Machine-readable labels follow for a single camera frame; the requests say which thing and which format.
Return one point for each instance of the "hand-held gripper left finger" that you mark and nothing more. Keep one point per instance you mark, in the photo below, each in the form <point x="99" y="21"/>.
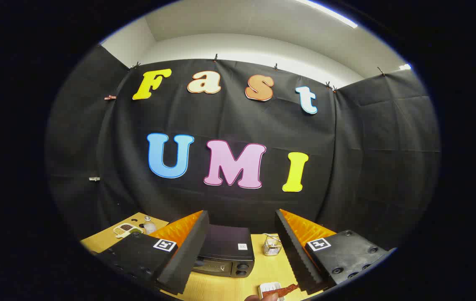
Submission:
<point x="187" y="255"/>

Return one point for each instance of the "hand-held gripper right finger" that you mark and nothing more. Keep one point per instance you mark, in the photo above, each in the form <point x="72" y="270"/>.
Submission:
<point x="294" y="251"/>

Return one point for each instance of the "black toaster oven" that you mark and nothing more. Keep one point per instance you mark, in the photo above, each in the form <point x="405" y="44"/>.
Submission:
<point x="225" y="246"/>

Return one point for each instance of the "dried red meat strip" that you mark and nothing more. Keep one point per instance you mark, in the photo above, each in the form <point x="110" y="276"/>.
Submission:
<point x="283" y="290"/>

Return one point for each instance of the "white rectangular dish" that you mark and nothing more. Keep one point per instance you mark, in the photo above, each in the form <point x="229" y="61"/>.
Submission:
<point x="266" y="288"/>

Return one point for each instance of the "small clear bottle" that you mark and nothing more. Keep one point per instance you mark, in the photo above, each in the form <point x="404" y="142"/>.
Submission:
<point x="149" y="228"/>

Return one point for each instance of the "divided white spice dish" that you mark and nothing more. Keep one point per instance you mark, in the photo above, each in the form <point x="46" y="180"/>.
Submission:
<point x="126" y="229"/>

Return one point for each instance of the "black backdrop cloth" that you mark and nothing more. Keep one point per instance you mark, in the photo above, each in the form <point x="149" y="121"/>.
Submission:
<point x="242" y="121"/>

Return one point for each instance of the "copper cloth clip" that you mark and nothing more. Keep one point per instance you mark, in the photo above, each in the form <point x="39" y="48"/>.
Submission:
<point x="110" y="97"/>

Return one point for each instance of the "row of black cloth clips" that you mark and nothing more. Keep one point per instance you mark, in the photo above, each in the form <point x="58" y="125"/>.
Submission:
<point x="215" y="57"/>

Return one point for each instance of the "ceiling light strip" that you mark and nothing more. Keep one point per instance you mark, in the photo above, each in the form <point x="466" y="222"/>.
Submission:
<point x="329" y="12"/>

